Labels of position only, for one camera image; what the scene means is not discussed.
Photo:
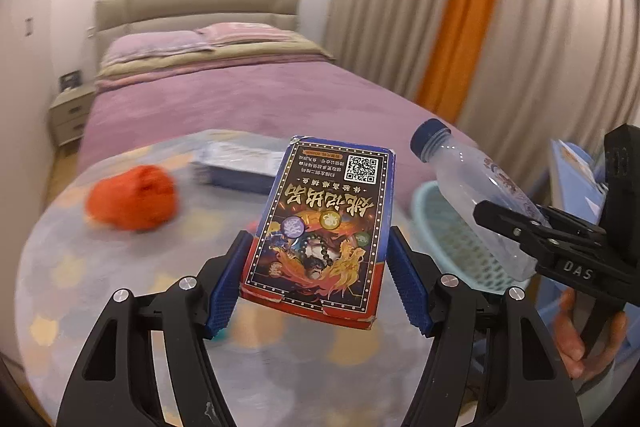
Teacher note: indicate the light blue chair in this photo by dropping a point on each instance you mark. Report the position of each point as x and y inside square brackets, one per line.
[552, 162]

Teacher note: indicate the beige curtain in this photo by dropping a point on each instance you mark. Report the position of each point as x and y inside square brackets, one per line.
[560, 32]
[380, 7]

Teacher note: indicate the pink pillow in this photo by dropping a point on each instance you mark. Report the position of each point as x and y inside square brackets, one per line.
[240, 32]

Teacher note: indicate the clear plastic bottle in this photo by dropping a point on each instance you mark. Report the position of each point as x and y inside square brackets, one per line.
[470, 187]

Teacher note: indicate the small picture frame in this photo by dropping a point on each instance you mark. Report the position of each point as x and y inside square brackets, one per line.
[70, 80]

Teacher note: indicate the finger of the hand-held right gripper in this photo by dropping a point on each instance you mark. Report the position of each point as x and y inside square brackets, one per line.
[505, 219]

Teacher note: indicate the bed with beige headboard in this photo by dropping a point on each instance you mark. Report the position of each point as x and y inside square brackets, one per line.
[200, 4]

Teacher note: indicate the orange plush toy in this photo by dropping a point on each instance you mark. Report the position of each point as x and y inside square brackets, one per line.
[132, 199]

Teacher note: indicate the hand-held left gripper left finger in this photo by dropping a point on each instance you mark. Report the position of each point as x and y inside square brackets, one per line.
[227, 287]

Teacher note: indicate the beige nightstand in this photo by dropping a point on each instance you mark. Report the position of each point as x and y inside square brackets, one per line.
[70, 117]

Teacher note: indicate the printed red card box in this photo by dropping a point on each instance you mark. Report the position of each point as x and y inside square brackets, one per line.
[320, 227]

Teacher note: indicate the teal plastic basket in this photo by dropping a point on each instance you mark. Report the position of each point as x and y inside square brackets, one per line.
[450, 232]

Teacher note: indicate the folded beige quilt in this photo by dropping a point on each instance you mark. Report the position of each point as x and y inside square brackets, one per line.
[150, 72]

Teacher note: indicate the person's right hand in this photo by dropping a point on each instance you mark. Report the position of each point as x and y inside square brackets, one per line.
[570, 337]

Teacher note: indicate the purple pillow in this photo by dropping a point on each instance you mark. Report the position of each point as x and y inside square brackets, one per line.
[150, 44]

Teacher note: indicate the purple bed blanket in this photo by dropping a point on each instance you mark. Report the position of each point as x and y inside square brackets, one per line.
[250, 97]

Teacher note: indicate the orange curtain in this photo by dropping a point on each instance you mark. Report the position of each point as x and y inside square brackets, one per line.
[465, 17]

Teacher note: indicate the blue and white carton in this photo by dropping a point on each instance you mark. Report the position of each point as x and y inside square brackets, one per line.
[235, 169]

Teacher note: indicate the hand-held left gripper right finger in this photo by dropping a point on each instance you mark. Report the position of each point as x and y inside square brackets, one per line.
[410, 287]

